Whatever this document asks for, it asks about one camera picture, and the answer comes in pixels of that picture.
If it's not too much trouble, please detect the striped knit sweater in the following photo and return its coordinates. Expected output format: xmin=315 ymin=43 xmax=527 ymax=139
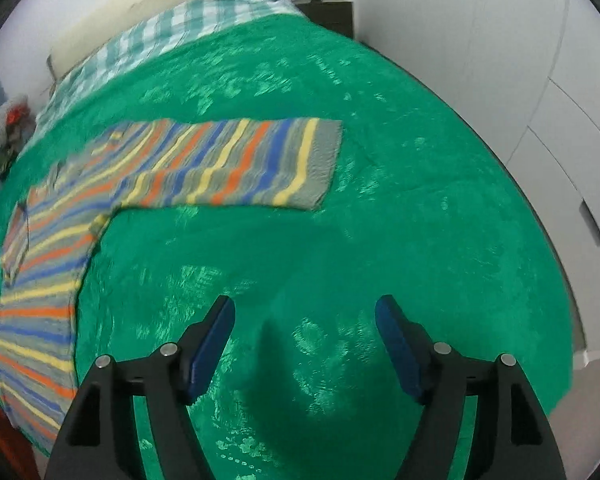
xmin=0 ymin=118 xmax=342 ymax=452

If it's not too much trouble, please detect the green floral bedspread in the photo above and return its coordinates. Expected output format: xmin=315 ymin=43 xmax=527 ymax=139
xmin=0 ymin=15 xmax=572 ymax=479

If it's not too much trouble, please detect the dark wooden nightstand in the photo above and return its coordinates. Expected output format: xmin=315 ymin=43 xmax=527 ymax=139
xmin=292 ymin=0 xmax=354 ymax=39

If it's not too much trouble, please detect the teal plaid sheet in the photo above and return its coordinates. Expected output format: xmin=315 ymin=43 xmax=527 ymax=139
xmin=27 ymin=0 xmax=301 ymax=148

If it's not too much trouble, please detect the white wardrobe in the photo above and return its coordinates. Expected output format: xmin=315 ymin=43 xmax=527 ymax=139
xmin=358 ymin=0 xmax=600 ymax=358

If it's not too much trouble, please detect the cream padded headboard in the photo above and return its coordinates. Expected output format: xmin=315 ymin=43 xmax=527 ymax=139
xmin=47 ymin=0 xmax=188 ymax=82

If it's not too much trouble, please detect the orange fuzzy blanket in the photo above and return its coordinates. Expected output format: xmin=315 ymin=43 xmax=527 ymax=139
xmin=0 ymin=409 xmax=41 ymax=480

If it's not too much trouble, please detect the pile of clothes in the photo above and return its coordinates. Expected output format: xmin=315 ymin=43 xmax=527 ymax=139
xmin=0 ymin=94 xmax=36 ymax=181

